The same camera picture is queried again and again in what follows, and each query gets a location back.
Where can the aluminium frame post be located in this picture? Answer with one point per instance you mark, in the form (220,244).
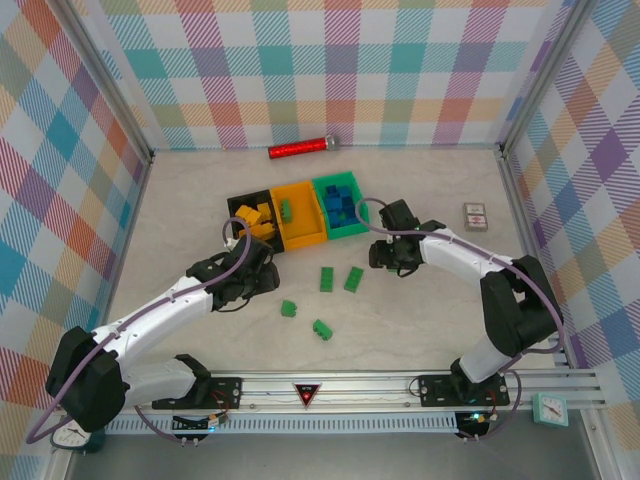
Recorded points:
(547,75)
(105,82)

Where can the small card deck box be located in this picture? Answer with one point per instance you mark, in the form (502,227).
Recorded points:
(475,217)

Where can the long aluminium base rail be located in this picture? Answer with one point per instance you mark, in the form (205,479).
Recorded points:
(360,387)

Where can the small black controller board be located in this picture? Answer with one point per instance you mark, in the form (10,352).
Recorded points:
(190,425)
(475,420)

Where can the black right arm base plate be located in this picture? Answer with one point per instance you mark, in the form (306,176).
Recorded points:
(435,390)

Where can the dark green alarm clock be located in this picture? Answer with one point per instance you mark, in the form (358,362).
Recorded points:
(70,439)

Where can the mint square clock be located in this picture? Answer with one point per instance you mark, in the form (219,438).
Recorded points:
(550,410)

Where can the yellow lego brick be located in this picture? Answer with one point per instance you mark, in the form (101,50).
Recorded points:
(259,220)
(263,207)
(261,232)
(244,211)

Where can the green plastic bin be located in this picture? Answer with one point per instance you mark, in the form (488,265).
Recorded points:
(345,231)

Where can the aluminium side rail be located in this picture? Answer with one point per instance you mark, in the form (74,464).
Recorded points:
(520,225)
(122,260)

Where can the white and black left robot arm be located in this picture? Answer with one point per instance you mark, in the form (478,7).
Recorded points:
(150,320)

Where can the long green lego brick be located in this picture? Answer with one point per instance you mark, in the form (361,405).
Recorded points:
(354,279)
(327,278)
(287,210)

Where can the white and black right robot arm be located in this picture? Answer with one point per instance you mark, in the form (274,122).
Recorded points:
(460,255)

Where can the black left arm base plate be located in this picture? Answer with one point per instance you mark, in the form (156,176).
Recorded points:
(225,390)

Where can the yellow plastic bin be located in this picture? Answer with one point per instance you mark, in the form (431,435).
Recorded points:
(305,220)

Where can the black plastic bin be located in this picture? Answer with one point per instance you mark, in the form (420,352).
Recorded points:
(250,197)

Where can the red glitter tube silver cap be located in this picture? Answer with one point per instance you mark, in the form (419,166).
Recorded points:
(295,149)

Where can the red triangle emblem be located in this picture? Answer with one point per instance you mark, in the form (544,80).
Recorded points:
(306,395)

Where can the blue lego brick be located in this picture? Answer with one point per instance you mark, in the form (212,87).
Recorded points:
(335,218)
(348,204)
(345,192)
(331,192)
(350,217)
(331,205)

